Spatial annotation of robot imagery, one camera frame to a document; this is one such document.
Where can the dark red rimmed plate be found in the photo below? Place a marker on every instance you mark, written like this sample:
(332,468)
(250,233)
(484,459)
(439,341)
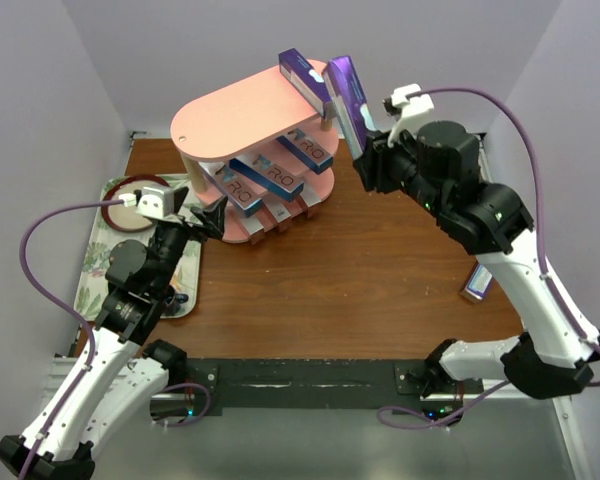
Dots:
(125,219)

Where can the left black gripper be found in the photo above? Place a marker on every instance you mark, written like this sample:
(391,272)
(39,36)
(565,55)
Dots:
(188,226)

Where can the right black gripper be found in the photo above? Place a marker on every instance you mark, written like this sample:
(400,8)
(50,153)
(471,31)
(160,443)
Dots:
(370,163)

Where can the blue toothpaste box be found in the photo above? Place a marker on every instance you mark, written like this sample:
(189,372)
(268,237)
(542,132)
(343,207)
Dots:
(306,149)
(230,184)
(268,175)

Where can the floral serving tray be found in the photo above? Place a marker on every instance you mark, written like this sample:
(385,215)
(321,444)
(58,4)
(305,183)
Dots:
(92,286)

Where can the aluminium frame rail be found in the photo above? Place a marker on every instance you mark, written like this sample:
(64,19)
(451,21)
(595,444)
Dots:
(561,407)

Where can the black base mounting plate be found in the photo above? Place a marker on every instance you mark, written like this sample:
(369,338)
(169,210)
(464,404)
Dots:
(325,384)

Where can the purple toothpaste box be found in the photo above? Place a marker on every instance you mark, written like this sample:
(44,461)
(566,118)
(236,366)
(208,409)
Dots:
(349,102)
(301,74)

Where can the pink three-tier shelf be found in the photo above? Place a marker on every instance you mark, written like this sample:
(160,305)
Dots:
(246,117)

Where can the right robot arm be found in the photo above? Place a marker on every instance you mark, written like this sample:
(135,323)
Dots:
(438,167)

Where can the purple toothpaste box edge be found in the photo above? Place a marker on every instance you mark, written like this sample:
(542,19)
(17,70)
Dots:
(477,285)

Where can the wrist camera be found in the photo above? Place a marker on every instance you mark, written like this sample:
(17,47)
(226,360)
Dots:
(153,202)
(406,104)

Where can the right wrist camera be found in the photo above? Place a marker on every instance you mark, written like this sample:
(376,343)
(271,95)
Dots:
(406,104)

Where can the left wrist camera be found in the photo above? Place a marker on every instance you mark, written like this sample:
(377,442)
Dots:
(153,202)

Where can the dark mug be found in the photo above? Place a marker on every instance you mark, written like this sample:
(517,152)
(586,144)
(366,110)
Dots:
(180,298)

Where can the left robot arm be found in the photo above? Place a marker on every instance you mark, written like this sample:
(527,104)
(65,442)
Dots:
(119,370)

